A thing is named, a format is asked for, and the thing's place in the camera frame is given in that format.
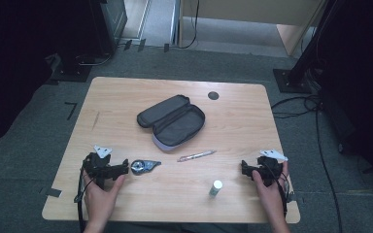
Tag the clear pen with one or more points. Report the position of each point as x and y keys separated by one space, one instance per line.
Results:
x=196 y=155

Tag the small black tape piece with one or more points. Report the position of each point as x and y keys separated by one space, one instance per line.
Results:
x=166 y=47
x=128 y=45
x=142 y=45

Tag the dark round table grommet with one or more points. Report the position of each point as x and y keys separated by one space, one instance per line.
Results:
x=213 y=95

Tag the black pencil case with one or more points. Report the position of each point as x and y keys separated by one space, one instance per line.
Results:
x=175 y=124

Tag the black cabinet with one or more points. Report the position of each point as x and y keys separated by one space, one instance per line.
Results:
x=108 y=22

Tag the dark curtain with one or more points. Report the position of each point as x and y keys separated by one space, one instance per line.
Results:
x=362 y=81
x=19 y=58

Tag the blue correction tape dispenser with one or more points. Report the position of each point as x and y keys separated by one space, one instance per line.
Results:
x=143 y=166

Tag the person's left hand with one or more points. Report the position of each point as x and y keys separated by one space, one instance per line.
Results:
x=101 y=200

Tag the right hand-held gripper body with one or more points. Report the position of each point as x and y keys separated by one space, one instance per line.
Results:
x=269 y=166

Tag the black metal stand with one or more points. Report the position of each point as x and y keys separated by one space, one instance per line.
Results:
x=296 y=76

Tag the black stand base plate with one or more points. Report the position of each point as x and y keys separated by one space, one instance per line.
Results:
x=73 y=73

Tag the light wooden furniture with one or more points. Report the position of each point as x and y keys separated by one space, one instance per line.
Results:
x=255 y=9

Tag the black floor tape strip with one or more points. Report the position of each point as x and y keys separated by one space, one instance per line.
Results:
x=52 y=192

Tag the angled black floor tape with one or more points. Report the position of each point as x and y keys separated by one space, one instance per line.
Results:
x=73 y=108

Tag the white green glue stick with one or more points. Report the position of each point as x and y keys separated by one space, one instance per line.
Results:
x=216 y=189

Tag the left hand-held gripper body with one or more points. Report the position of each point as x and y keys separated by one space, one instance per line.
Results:
x=97 y=165

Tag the person's right hand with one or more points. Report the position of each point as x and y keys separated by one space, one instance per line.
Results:
x=270 y=197

